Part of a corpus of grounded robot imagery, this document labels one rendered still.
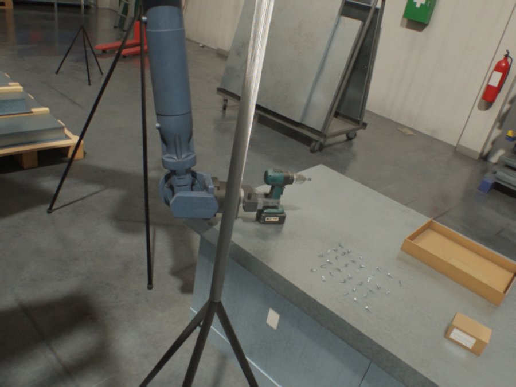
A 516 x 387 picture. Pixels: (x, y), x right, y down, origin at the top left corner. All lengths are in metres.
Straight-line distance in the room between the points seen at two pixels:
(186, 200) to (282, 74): 3.10
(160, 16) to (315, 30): 3.10
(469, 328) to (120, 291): 1.62
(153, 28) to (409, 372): 1.27
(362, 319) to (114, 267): 1.47
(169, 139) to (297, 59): 3.06
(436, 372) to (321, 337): 0.40
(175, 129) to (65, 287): 1.19
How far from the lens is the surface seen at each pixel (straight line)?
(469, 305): 1.68
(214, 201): 1.51
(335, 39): 4.26
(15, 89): 3.86
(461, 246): 2.02
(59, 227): 2.73
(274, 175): 1.58
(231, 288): 1.73
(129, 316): 2.14
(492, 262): 2.02
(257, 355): 1.82
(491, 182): 4.79
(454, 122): 6.08
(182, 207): 1.50
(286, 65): 4.43
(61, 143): 3.45
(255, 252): 1.51
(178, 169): 1.47
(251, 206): 1.58
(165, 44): 1.35
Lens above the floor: 1.55
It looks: 28 degrees down
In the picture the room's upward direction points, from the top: 12 degrees clockwise
